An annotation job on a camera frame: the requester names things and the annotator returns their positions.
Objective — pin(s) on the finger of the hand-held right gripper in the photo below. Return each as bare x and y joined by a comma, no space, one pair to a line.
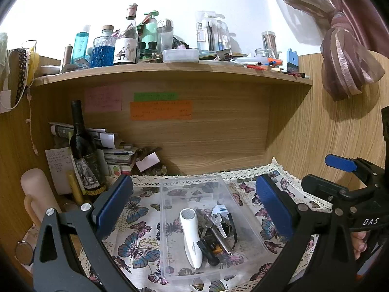
340,162
322,187

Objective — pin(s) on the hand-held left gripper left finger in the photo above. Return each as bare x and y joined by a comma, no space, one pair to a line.
115,200

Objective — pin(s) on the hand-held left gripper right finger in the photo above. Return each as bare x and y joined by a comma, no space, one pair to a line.
272,206

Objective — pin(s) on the clear plastic storage box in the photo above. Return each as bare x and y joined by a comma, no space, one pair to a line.
243,249

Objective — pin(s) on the person's right hand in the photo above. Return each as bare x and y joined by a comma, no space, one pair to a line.
360,245

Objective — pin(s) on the fruit print small box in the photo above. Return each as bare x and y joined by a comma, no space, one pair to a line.
115,170

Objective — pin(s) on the gold tube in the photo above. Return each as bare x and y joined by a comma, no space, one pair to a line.
76,188

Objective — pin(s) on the black wristband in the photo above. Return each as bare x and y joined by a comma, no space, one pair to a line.
235,231

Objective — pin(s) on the stack of booklets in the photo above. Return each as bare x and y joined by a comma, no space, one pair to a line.
118,156

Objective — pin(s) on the pile of small trinkets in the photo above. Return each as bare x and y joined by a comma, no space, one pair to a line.
152,171

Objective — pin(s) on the white and pink box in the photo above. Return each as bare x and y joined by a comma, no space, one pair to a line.
147,161

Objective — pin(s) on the butterfly print lace cloth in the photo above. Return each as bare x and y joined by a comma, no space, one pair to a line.
139,246

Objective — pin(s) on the white plug adapter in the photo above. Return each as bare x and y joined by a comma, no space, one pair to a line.
219,210

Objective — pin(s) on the brown hair clip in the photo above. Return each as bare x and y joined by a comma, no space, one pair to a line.
150,151

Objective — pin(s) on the metal key bunch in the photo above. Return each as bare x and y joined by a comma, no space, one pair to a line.
217,234

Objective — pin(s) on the dark wine bottle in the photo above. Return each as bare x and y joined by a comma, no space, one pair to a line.
83,146

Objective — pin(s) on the rolled printed papers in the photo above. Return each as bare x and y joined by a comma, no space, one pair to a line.
103,138

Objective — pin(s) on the white handwritten note paper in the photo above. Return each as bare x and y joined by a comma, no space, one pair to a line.
57,167

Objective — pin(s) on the beige rounded bottle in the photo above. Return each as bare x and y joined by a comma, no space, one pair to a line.
36,188

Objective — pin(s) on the white handheld massager device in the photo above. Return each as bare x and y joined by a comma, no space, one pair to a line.
190,237

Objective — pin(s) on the orange sticky note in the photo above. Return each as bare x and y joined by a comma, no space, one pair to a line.
161,110

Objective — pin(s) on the pink sticky note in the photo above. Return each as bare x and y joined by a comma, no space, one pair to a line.
103,99

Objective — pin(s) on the small round mirror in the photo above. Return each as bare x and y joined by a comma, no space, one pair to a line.
24,252

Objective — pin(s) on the green sticky note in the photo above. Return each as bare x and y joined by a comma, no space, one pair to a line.
155,96

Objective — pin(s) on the blue plastic block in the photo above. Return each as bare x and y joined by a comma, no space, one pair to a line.
292,58

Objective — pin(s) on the orange marker pen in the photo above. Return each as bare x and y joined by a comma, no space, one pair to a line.
275,63

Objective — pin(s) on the pink striped curtain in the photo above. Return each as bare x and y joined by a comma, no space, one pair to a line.
343,42

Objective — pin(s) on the small empty glass jar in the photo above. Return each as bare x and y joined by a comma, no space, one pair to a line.
262,54

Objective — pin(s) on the glass jar with sticks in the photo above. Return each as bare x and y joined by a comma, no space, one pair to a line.
269,42

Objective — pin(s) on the wooden desk shelf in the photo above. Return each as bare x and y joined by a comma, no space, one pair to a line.
212,76

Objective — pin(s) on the faceted glass bottle blue liquid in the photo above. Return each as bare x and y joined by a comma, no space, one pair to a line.
104,51

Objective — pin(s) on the dark ink bottle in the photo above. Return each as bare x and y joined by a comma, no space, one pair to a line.
142,51
152,50

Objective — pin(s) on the brown cosmetic tube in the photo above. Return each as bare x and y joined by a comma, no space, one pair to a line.
68,56

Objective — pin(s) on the tall clear bottle figure label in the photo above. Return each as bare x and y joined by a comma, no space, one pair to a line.
126,48

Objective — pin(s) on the clear plastic lidded case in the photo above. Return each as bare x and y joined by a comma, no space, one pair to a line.
180,56

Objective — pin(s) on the black patterned band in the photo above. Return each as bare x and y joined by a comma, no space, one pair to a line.
20,73

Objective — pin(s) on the yellow hanging object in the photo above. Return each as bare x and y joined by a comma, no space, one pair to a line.
34,64

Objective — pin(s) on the blue mouthwash bottle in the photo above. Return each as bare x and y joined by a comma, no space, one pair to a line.
81,44

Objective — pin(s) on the frosted bottle silver cap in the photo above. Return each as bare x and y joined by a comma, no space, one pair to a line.
165,36

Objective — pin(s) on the green pump bottle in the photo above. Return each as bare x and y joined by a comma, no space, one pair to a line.
149,32

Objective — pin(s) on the blister pack tool set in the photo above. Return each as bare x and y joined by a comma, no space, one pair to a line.
209,33

